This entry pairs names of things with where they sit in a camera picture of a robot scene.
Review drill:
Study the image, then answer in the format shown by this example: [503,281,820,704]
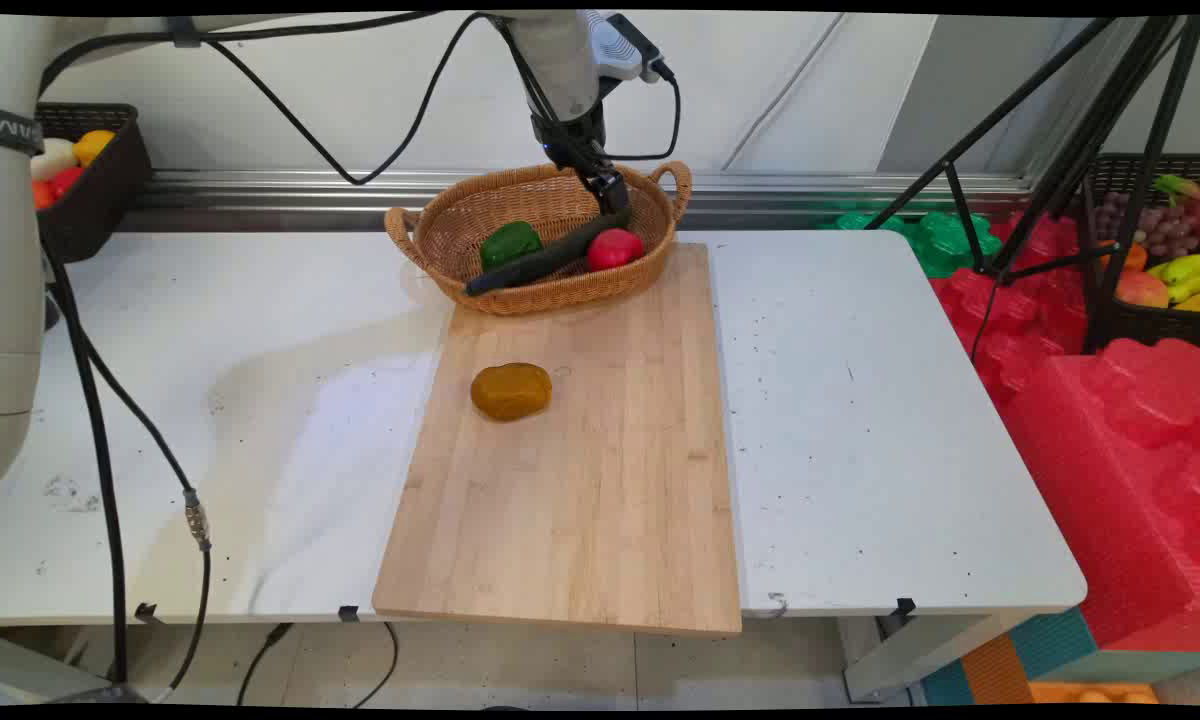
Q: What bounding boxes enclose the thin black camera cable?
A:
[40,12,683,187]

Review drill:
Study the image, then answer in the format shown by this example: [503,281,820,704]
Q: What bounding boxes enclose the metal wall rail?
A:
[115,168,1053,234]

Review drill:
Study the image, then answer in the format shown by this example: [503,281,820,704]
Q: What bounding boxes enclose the red foam packing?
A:
[928,210,1200,653]

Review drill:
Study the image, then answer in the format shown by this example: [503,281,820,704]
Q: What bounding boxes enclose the black woven basket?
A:
[32,103,153,264]

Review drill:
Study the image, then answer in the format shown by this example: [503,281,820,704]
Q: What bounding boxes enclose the white table leg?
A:
[840,610,1043,703]

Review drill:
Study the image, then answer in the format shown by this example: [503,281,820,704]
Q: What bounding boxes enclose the yellow toy fruit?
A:
[72,129,118,167]

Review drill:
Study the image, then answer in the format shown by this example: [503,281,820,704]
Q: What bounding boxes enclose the purple toy grapes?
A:
[1095,192,1200,261]

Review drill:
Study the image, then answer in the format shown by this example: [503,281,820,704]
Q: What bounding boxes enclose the red tomato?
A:
[587,228,646,272]

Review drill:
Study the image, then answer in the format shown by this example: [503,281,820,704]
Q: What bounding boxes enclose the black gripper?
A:
[530,100,634,229]

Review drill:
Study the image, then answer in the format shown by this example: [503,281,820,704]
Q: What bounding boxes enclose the yellow toy bananas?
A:
[1147,253,1200,313]

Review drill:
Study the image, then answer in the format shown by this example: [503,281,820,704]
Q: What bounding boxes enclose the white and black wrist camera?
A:
[586,12,677,85]

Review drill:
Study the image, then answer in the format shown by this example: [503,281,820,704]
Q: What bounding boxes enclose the green foam packing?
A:
[820,210,1003,280]

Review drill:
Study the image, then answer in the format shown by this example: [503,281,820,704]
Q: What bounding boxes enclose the wooden cutting board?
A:
[372,243,743,637]

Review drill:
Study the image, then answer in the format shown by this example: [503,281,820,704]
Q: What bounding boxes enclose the black tripod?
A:
[865,15,1200,357]

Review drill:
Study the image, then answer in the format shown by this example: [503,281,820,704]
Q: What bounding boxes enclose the thick black cable with connector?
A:
[40,240,213,703]

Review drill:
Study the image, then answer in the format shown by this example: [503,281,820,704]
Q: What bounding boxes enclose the white toy vegetable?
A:
[32,137,79,182]

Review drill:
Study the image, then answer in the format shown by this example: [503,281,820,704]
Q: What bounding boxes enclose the green bell pepper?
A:
[479,221,544,271]

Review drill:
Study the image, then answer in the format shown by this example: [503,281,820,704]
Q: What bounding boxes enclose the black crate with fruit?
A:
[1080,153,1200,352]

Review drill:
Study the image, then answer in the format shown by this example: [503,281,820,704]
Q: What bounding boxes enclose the peach coloured toy fruit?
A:
[1117,270,1171,309]

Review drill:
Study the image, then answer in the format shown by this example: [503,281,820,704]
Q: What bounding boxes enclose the brown potato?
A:
[470,362,553,422]

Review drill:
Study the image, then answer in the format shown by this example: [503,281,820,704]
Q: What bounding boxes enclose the dark green cucumber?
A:
[463,207,633,298]

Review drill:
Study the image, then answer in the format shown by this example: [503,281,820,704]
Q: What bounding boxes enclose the black floor cable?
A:
[236,622,401,709]

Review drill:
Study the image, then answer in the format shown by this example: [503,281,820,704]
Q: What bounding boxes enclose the wicker basket with handles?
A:
[384,160,693,317]

